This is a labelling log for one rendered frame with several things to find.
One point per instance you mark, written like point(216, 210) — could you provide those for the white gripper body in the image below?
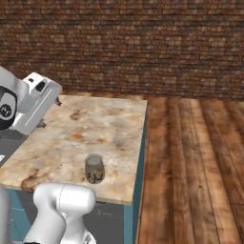
point(36, 109)

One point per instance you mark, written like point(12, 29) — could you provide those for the grey cabinet front panel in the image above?
point(106, 224)

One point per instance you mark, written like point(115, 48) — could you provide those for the glass jar with dark contents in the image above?
point(94, 170)

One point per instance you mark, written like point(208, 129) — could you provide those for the teal island cabinet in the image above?
point(136, 197)

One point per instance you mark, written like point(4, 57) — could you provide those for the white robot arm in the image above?
point(62, 206)

